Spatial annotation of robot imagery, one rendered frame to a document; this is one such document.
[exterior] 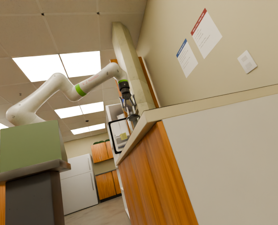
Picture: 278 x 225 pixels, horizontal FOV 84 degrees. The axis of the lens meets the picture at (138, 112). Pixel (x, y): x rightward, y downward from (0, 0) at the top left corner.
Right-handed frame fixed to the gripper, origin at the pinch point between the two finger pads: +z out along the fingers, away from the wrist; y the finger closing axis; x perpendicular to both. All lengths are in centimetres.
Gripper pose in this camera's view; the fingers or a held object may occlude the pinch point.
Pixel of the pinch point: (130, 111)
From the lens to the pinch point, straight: 125.5
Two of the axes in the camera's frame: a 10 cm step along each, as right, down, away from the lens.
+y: -9.5, 1.9, -2.6
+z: 2.7, 9.1, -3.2
